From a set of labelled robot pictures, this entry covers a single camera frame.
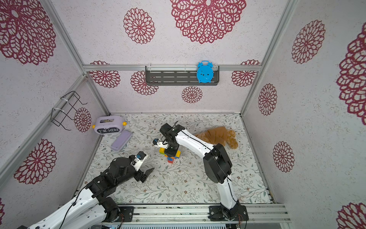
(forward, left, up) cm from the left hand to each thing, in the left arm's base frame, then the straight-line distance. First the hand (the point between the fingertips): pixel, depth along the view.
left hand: (146, 163), depth 78 cm
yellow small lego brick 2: (+6, -17, -1) cm, 18 cm away
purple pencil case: (+23, +24, -12) cm, 35 cm away
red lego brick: (+7, -12, -13) cm, 19 cm away
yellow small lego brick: (+9, -7, 0) cm, 11 cm away
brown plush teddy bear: (+22, -44, -5) cm, 50 cm away
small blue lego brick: (+9, -11, -14) cm, 20 cm away
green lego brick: (+5, -10, +2) cm, 11 cm away
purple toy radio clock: (+32, +33, -6) cm, 46 cm away
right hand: (+10, -12, -7) cm, 17 cm away
